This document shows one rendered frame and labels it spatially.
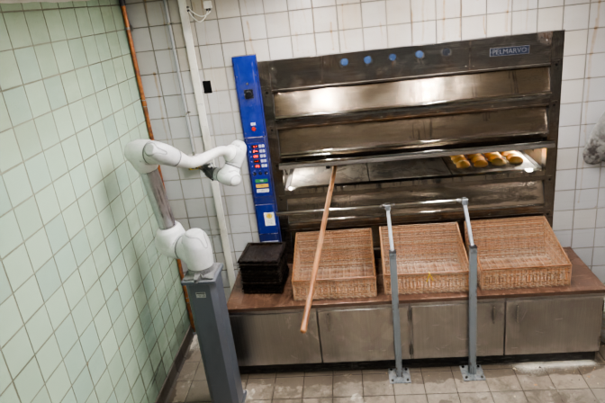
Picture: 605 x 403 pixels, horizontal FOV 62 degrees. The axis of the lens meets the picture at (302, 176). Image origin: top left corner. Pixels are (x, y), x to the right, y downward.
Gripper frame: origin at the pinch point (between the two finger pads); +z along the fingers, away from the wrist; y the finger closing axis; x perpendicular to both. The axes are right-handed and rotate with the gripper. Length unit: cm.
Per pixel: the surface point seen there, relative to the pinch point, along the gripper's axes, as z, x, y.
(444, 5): -103, 130, -86
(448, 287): -132, 89, 84
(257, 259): -33, 11, 63
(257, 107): -17, 40, -34
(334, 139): -50, 77, -6
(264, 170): -15.9, 38.8, 10.6
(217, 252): 18, 9, 74
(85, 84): -7, -63, -70
